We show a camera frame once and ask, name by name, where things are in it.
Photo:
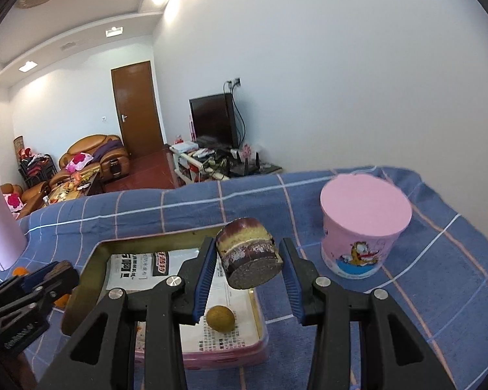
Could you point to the black television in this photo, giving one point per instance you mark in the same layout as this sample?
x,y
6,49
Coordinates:
x,y
211,118

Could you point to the newspaper sheet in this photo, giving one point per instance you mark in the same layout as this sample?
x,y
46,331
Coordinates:
x,y
146,268

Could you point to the small orange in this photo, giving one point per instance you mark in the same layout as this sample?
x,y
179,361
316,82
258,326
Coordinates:
x,y
20,271
62,301

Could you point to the pink floral cushion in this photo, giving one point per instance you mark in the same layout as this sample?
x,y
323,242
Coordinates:
x,y
79,162

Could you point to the brown leather sofa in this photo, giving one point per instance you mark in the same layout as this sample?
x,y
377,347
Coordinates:
x,y
32,195

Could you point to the pink tin box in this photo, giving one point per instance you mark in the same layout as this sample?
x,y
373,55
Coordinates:
x,y
85,276

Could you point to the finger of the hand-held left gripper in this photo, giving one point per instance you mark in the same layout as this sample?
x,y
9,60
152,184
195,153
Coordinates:
x,y
61,280
36,278

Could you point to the purple blanket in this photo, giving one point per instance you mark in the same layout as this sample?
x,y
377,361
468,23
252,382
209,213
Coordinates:
x,y
107,150

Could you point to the small tan round fruit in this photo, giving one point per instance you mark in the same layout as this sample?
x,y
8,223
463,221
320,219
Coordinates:
x,y
220,319

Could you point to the pink jug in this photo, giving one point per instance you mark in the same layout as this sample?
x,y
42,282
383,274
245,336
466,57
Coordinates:
x,y
4,227

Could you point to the black rack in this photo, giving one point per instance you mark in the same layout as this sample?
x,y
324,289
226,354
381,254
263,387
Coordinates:
x,y
36,170

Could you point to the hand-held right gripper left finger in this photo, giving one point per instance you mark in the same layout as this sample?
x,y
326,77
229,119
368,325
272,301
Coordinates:
x,y
201,282

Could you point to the brown layered round cake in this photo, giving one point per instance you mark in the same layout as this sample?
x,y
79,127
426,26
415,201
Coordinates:
x,y
248,252

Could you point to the white television stand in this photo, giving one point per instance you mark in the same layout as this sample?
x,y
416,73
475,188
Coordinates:
x,y
187,166

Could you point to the pink cartoon cup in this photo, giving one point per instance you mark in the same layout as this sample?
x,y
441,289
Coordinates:
x,y
362,211

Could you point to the brown leather armchair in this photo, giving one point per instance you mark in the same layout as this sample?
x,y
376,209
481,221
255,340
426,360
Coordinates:
x,y
89,146

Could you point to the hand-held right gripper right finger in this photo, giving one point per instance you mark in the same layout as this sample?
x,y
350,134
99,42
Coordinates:
x,y
293,288

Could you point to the brown wooden door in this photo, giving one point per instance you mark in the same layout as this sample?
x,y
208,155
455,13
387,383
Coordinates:
x,y
136,109

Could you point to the coffee table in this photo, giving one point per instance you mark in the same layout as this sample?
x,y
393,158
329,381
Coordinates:
x,y
77,183

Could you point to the blue plaid tablecloth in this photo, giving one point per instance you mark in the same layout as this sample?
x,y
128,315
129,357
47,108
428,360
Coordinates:
x,y
410,313

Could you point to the square ceiling light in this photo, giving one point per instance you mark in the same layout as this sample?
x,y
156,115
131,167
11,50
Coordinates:
x,y
27,66
114,31

